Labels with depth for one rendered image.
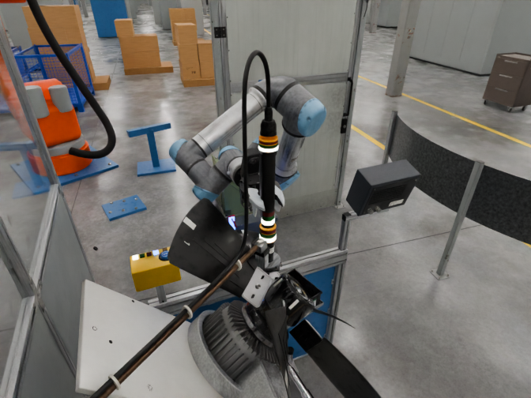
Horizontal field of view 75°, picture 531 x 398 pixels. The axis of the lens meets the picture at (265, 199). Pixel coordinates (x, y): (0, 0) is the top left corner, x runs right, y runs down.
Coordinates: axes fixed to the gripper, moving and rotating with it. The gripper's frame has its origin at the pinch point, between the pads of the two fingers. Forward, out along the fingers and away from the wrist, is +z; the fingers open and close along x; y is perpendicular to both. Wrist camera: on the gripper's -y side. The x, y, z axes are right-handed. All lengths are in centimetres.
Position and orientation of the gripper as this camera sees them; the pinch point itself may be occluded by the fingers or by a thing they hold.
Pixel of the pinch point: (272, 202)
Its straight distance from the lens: 81.6
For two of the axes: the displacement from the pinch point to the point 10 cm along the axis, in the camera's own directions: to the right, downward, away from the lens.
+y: 0.0, 8.6, 5.1
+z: 3.8, 4.8, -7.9
